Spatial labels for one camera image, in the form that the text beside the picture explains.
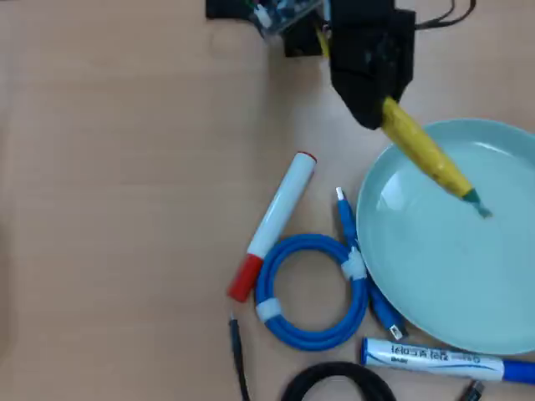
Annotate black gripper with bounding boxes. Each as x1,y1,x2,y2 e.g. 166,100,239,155
329,0,417,131

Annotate yellow Maxim coffee stick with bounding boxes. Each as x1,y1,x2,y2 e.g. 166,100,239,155
315,23,494,221

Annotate white marker with red cap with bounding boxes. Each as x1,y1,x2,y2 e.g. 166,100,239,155
227,151,318,302

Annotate light blue plate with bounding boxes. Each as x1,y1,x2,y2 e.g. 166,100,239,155
354,119,535,356

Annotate white marker with blue cap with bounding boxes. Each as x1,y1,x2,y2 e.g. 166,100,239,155
361,337,535,384

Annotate black USB plug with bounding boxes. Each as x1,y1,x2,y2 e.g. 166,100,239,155
457,379,486,401

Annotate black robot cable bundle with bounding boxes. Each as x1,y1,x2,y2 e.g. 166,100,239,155
413,0,477,31

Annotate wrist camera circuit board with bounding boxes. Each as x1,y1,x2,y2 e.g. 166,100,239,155
248,0,325,41

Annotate white velcro cable tie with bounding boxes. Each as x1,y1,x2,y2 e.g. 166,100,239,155
255,298,283,322
340,246,368,280

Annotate blue coiled USB cable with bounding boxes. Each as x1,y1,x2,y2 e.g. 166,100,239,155
253,186,410,352

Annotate black coiled cable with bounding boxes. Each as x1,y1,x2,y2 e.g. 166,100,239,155
279,361,398,401

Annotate thin black cable with plug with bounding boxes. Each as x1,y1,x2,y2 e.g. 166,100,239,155
227,312,252,401

